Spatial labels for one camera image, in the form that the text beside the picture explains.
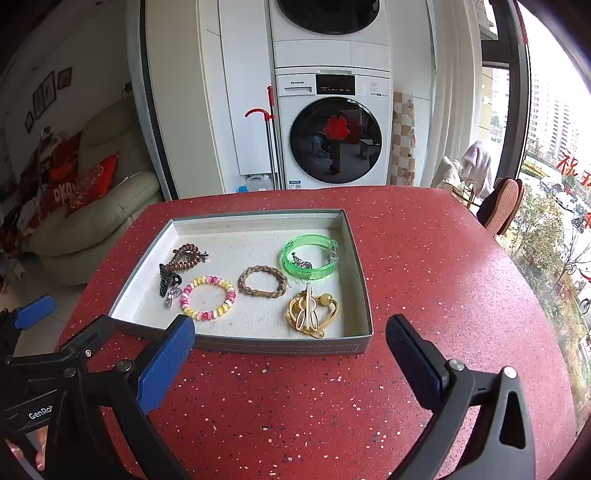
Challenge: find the pink yellow spiral bracelet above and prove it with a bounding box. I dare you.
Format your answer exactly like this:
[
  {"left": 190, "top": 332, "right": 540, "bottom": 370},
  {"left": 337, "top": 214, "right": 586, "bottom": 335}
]
[{"left": 179, "top": 275, "right": 238, "bottom": 322}]

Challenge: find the black claw hair clip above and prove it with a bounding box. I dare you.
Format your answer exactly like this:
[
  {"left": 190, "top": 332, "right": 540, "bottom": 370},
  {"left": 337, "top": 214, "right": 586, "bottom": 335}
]
[{"left": 159, "top": 264, "right": 182, "bottom": 297}]

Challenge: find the brown spiral hair tie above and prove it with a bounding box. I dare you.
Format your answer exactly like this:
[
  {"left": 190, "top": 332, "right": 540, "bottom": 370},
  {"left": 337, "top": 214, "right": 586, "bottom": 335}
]
[{"left": 165, "top": 243, "right": 211, "bottom": 274}]

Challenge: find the brown braided bracelet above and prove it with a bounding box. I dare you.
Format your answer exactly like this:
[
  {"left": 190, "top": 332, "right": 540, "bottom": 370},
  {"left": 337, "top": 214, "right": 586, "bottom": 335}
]
[{"left": 237, "top": 264, "right": 290, "bottom": 299}]

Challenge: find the beige bow hair clip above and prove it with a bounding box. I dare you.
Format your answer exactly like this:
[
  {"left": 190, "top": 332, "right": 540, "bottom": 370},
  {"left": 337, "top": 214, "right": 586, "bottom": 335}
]
[{"left": 295, "top": 283, "right": 318, "bottom": 332}]

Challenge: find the green translucent bangle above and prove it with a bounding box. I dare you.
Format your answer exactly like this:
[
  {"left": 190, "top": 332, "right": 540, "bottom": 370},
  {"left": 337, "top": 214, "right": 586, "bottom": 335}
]
[{"left": 280, "top": 234, "right": 339, "bottom": 281}]

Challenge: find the silver charm pendant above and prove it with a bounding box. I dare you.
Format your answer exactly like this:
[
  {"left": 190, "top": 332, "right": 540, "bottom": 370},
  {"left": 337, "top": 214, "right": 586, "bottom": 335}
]
[{"left": 291, "top": 252, "right": 312, "bottom": 270}]

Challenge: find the yellow cord bracelet with bead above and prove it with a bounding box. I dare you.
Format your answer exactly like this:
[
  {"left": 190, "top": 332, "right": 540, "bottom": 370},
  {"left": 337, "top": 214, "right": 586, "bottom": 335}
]
[{"left": 283, "top": 292, "right": 341, "bottom": 340}]

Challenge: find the pink heart bow brooch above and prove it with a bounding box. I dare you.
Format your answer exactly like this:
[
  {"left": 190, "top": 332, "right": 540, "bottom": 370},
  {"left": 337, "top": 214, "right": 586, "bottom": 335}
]
[{"left": 164, "top": 286, "right": 182, "bottom": 309}]

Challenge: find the grey jewelry tray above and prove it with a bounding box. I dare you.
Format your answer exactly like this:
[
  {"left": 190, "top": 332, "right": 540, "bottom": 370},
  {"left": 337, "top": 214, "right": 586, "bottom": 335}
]
[{"left": 109, "top": 209, "right": 374, "bottom": 356}]

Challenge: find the person's left hand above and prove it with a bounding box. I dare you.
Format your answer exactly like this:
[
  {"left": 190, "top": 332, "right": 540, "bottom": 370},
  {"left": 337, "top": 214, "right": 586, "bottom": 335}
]
[{"left": 5, "top": 426, "right": 48, "bottom": 473}]

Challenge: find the beige leather armchair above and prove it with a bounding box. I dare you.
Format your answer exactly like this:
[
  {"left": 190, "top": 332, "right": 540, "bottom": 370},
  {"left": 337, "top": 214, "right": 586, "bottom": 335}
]
[{"left": 28, "top": 97, "right": 162, "bottom": 286}]

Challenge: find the red embroidered cushion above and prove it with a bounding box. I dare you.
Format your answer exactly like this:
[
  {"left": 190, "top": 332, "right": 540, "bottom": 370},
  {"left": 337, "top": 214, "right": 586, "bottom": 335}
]
[{"left": 66, "top": 152, "right": 120, "bottom": 216}]

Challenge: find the red text cushion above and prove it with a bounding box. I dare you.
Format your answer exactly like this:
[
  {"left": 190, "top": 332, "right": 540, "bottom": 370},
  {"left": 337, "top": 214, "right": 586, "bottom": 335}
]
[{"left": 39, "top": 131, "right": 82, "bottom": 219}]

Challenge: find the brown wooden chair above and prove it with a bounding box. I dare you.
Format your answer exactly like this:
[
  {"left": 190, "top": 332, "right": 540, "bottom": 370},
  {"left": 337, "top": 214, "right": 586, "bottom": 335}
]
[{"left": 477, "top": 178, "right": 525, "bottom": 237}]

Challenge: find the white cloth on chair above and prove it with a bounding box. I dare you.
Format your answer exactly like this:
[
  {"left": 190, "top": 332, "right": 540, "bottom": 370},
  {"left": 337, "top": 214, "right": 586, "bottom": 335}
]
[{"left": 459, "top": 141, "right": 495, "bottom": 199}]

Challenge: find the checkered folded board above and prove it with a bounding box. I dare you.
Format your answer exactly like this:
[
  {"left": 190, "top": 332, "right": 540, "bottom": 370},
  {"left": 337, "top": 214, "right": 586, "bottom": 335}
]
[{"left": 390, "top": 91, "right": 416, "bottom": 187}]

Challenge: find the lower white washing machine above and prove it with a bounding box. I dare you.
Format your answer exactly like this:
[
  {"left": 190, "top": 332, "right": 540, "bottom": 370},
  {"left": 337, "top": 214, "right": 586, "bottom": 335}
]
[{"left": 276, "top": 67, "right": 393, "bottom": 190}]

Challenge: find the white curtain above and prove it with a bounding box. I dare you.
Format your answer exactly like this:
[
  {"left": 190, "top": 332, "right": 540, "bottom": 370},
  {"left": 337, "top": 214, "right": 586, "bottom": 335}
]
[{"left": 421, "top": 1, "right": 482, "bottom": 187}]

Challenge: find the upper white dryer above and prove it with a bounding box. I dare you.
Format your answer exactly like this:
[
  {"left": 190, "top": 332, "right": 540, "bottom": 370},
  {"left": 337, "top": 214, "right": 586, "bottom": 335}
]
[{"left": 270, "top": 1, "right": 391, "bottom": 72}]

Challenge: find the large framed wall picture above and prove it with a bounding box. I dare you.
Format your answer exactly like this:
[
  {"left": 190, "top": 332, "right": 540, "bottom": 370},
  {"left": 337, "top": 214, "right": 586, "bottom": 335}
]
[{"left": 32, "top": 71, "right": 56, "bottom": 120}]

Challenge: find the small framed wall picture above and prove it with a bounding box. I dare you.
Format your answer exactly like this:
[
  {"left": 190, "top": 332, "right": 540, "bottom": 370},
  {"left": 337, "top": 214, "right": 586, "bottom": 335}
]
[{"left": 57, "top": 67, "right": 72, "bottom": 90}]

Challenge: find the red handled mop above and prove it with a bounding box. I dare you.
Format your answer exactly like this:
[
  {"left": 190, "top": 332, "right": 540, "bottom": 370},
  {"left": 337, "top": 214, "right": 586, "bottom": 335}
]
[{"left": 245, "top": 85, "right": 283, "bottom": 190}]

